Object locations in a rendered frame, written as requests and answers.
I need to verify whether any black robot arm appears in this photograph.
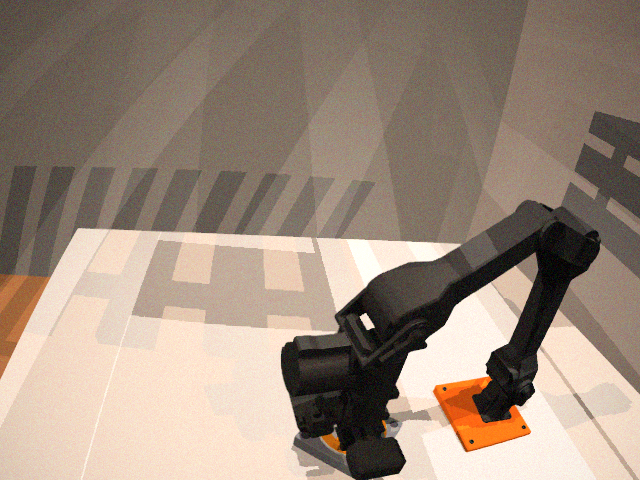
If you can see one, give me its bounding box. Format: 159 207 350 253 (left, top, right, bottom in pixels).
281 200 601 438

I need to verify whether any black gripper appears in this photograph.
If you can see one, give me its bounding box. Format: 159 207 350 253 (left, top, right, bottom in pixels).
334 383 407 480

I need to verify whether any orange flat ring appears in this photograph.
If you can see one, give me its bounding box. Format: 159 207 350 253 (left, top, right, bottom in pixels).
320 420 387 457

